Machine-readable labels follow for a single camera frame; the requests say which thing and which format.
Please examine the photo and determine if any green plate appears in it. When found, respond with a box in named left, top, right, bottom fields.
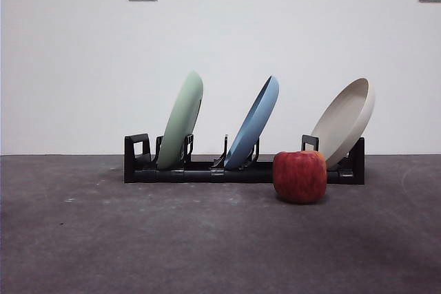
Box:
left=158, top=70, right=204, bottom=168

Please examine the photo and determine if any red apple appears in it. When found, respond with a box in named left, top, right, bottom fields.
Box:
left=272, top=150, right=327, bottom=204

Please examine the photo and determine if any blue plate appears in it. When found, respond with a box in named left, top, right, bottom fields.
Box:
left=223, top=74, right=280, bottom=168

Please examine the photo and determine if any black plate rack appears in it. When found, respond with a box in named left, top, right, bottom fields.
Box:
left=123, top=133, right=366, bottom=185

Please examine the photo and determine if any beige plate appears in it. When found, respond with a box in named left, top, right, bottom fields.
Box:
left=311, top=77, right=376, bottom=170

